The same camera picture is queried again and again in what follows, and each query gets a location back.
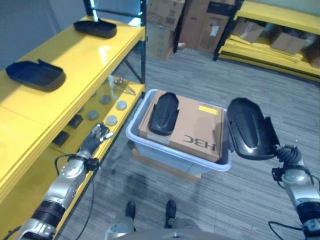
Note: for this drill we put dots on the silver robot body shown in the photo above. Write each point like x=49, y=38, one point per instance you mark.
x=155, y=231

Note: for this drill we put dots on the brown H3C cardboard box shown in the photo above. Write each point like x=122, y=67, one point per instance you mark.
x=195, y=125

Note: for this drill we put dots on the grey plastic box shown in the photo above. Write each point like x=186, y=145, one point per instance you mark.
x=175, y=156

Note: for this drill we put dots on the tall brown cardboard box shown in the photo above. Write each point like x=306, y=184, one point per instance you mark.
x=193, y=23

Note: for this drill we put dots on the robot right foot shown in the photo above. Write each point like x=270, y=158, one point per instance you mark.
x=171, y=211

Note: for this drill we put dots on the pale wrapped cardboard box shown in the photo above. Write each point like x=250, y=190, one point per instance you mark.
x=160, y=41

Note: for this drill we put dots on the open brown cardboard box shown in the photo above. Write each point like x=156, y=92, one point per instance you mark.
x=287, y=41
x=247, y=30

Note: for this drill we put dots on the black sole-shaped part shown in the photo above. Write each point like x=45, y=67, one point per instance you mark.
x=96, y=27
x=247, y=127
x=163, y=115
x=35, y=75

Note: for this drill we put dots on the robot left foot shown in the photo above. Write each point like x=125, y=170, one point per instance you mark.
x=130, y=209

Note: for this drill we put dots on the low yellow shelf unit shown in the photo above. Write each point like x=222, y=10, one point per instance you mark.
x=270, y=53

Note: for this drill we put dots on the brown box with white label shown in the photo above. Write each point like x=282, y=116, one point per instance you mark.
x=213, y=31

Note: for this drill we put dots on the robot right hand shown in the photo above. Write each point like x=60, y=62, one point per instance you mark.
x=290, y=155

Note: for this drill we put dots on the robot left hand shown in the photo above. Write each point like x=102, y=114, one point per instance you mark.
x=93, y=142

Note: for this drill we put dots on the dark brown cardboard box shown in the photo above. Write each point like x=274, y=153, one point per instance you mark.
x=313, y=53

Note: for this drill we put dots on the yellow shelf unit, black posts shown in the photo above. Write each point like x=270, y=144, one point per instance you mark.
x=75, y=65

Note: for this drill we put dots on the brown cardboard box with labels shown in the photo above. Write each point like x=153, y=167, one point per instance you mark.
x=163, y=12

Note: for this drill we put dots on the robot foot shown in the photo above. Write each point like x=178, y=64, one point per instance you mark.
x=171, y=211
x=130, y=209

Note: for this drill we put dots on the small black block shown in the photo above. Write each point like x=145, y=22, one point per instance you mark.
x=60, y=138
x=75, y=120

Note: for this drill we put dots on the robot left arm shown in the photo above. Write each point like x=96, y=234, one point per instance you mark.
x=60, y=185

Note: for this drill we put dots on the round grey metal disc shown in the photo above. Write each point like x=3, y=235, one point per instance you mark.
x=105, y=99
x=111, y=120
x=121, y=105
x=92, y=115

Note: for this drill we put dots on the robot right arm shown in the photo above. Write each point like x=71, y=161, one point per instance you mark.
x=300, y=190

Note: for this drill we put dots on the small metal fittings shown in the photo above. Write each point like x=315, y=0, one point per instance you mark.
x=119, y=80

